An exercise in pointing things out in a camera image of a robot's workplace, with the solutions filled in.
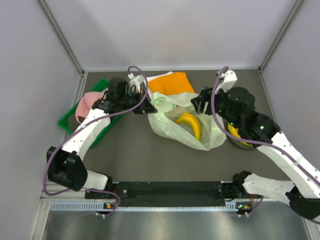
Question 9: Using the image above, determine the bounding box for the aluminium frame rail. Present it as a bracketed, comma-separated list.
[258, 0, 305, 73]
[36, 0, 85, 76]

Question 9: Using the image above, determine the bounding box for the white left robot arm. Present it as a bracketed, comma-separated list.
[44, 74, 157, 199]

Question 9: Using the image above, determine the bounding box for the white paper sheet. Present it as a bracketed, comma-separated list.
[147, 71, 175, 100]

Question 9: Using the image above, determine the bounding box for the aluminium frame rail right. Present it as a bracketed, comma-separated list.
[258, 0, 305, 73]

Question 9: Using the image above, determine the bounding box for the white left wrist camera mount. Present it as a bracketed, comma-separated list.
[128, 73, 147, 94]

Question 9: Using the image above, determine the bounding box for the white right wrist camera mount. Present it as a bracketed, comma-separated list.
[215, 69, 238, 94]

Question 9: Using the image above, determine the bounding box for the pink cap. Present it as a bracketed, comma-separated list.
[75, 88, 108, 124]

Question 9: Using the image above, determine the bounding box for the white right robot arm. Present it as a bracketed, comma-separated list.
[191, 87, 320, 224]

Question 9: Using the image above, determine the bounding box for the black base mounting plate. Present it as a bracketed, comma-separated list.
[84, 180, 251, 208]

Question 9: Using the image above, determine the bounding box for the white slotted cable duct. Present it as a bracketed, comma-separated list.
[50, 201, 253, 213]

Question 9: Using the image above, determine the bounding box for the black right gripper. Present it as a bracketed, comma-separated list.
[191, 83, 241, 129]

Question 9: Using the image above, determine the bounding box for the green avocado print plastic bag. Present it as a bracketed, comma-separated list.
[148, 92, 227, 151]

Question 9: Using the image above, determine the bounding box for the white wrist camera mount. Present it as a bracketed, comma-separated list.
[128, 73, 147, 94]
[215, 69, 238, 94]

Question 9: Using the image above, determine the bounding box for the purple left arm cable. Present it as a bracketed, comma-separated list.
[41, 64, 151, 218]

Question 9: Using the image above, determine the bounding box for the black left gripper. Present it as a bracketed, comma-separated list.
[118, 89, 157, 115]

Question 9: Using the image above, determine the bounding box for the aluminium frame rail left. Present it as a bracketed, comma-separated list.
[36, 0, 85, 76]

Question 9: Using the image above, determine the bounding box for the yellow banana bunch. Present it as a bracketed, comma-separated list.
[226, 123, 253, 149]
[174, 113, 202, 141]

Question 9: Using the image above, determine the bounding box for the orange folded cloth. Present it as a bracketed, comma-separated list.
[147, 71, 196, 96]

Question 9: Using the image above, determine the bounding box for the dark teal plate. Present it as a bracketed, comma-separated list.
[224, 122, 255, 150]

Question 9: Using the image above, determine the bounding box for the green plastic tray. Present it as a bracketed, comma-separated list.
[57, 79, 109, 134]

